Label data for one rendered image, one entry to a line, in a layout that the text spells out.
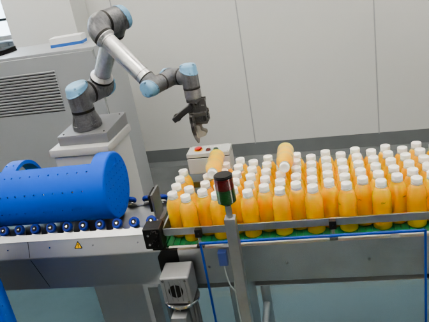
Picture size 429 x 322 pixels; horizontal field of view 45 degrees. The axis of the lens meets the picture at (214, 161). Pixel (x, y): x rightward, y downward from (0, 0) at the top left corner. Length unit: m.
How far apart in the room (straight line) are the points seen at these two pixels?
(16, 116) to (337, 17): 2.74
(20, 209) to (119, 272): 0.50
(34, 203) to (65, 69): 1.80
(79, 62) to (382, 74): 2.57
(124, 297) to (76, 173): 1.06
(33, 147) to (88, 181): 2.15
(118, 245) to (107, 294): 0.87
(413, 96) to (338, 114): 0.66
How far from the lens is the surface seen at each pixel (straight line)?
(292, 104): 4.85
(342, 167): 2.04
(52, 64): 3.92
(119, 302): 3.05
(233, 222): 1.74
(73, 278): 2.45
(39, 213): 2.26
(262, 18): 4.69
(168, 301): 2.01
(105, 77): 2.66
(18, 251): 2.43
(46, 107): 4.04
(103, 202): 2.11
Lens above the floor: 1.94
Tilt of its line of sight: 22 degrees down
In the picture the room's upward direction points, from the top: 10 degrees counter-clockwise
